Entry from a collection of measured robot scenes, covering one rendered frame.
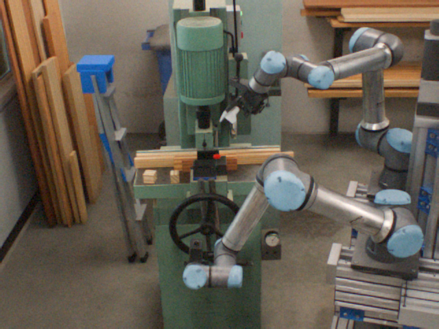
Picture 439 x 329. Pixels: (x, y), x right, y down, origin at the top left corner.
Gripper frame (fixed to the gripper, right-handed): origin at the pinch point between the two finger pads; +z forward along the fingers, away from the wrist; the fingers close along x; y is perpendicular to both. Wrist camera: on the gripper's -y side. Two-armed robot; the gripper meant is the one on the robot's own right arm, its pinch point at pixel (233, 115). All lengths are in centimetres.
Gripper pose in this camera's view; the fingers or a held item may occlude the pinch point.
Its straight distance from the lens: 238.2
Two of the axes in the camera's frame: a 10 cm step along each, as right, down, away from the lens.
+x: 7.5, -3.2, 5.7
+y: 5.5, 7.8, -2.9
